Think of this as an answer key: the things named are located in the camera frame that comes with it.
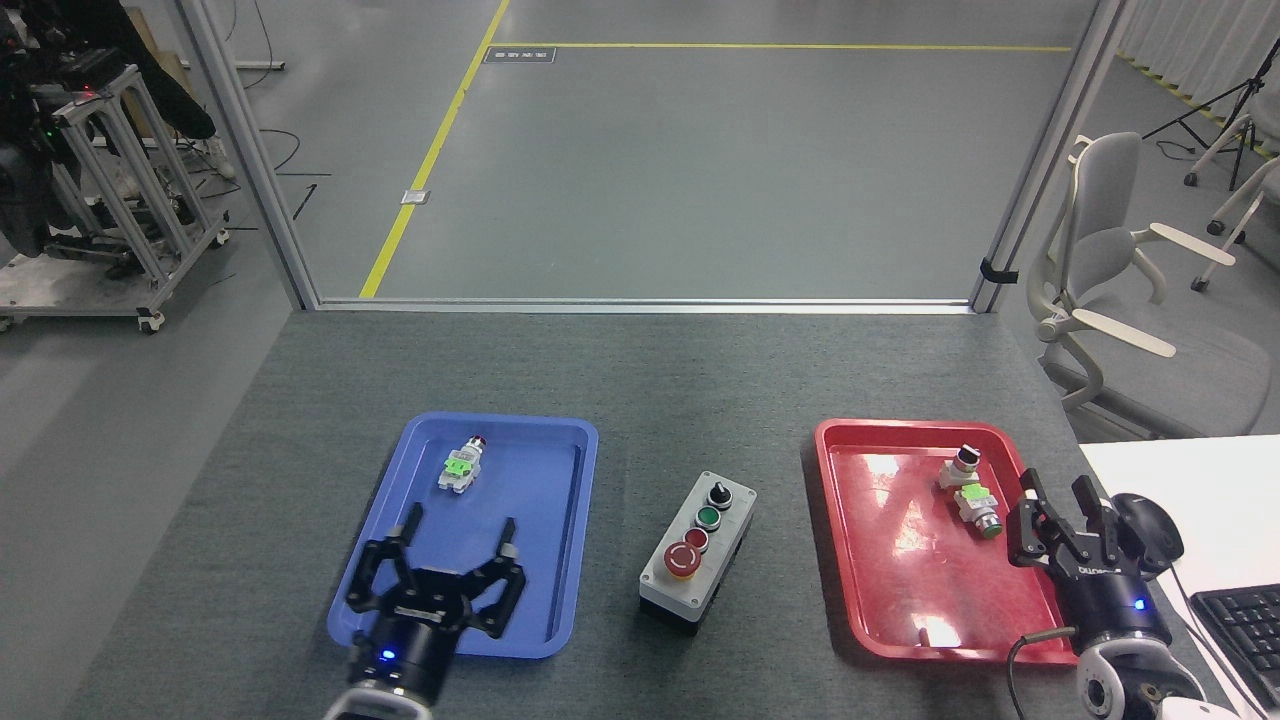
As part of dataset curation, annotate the black tripod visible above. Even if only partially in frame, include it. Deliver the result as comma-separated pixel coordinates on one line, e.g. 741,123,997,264
1142,40,1280,161

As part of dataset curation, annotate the blue plastic tray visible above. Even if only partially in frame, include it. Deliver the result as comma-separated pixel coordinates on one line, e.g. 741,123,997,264
327,412,600,660

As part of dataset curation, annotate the white desk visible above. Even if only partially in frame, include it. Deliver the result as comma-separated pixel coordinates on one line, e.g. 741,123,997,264
1078,435,1280,720

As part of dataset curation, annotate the green push button switch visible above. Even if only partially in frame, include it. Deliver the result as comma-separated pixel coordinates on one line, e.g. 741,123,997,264
955,484,1004,541

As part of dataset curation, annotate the red plastic tray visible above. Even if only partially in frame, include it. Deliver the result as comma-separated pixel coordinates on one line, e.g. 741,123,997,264
814,418,1081,665

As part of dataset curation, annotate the grey three-button control box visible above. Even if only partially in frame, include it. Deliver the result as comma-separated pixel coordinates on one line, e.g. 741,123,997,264
639,471,758,637

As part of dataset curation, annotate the black mouse cable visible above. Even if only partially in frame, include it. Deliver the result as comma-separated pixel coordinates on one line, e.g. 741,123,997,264
1165,562,1271,720

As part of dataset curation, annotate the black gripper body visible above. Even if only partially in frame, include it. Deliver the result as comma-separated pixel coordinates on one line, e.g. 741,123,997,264
350,568,481,706
1050,545,1173,653

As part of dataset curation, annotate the silver frame rail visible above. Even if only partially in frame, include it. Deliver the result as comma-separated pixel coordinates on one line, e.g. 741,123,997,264
318,297,976,315

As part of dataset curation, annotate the silver frame post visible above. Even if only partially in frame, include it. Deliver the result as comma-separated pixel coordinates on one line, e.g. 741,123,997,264
175,0,321,311
968,0,1131,314

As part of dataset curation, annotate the black keyboard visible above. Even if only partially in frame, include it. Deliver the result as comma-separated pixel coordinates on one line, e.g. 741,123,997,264
1189,585,1280,706

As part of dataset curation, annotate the black machine on cart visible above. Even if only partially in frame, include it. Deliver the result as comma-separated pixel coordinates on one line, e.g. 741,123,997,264
0,0,111,256

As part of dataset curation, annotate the aluminium frame cart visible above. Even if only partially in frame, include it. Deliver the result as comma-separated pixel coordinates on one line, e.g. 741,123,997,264
0,60,231,336

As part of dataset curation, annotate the white frame chair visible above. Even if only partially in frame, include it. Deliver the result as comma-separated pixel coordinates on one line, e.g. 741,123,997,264
1185,110,1280,293

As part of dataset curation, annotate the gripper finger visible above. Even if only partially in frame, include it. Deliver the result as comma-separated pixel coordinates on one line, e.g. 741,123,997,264
1072,478,1131,549
347,503,423,613
1007,470,1076,571
470,518,527,637

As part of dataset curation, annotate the grey office chair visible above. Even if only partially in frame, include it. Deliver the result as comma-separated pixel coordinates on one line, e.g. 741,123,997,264
1027,132,1276,441

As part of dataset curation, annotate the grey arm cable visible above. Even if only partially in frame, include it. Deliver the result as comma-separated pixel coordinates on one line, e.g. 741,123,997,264
1005,627,1079,720

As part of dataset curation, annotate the black knob selector switch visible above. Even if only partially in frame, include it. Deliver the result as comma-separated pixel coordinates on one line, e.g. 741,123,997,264
938,446,982,491

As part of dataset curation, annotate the black computer mouse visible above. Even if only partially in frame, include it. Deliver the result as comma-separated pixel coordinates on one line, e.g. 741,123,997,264
1113,493,1185,575

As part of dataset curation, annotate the red push button switch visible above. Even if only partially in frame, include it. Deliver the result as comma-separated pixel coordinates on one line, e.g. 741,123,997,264
438,435,490,495

